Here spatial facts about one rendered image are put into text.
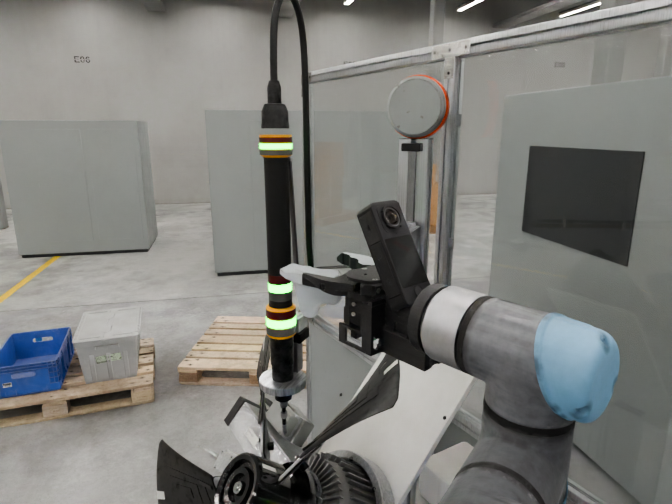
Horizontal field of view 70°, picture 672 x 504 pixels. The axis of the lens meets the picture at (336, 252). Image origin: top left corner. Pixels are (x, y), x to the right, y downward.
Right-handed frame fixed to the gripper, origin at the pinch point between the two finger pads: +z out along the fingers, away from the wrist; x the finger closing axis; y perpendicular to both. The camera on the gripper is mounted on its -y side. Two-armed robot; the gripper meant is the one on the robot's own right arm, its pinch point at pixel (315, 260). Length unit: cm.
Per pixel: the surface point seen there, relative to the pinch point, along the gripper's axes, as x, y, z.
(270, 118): -1.7, -17.6, 6.8
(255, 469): -1.1, 40.1, 15.5
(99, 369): 37, 142, 284
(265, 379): -2.5, 19.8, 9.0
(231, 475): -2.9, 43.7, 21.0
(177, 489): -6, 57, 40
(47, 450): -4, 167, 250
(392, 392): 12.4, 22.4, -2.9
